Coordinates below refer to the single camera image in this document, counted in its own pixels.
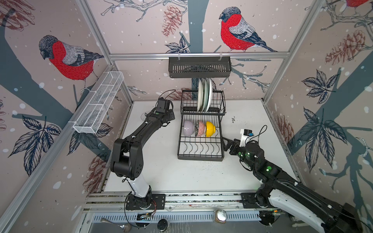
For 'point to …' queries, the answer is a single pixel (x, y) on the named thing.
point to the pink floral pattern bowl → (200, 128)
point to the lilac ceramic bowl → (189, 128)
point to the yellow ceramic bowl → (210, 129)
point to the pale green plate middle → (205, 94)
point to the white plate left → (200, 96)
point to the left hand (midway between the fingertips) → (169, 113)
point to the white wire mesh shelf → (99, 102)
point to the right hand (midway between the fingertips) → (225, 140)
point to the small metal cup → (221, 216)
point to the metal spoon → (126, 227)
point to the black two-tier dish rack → (201, 148)
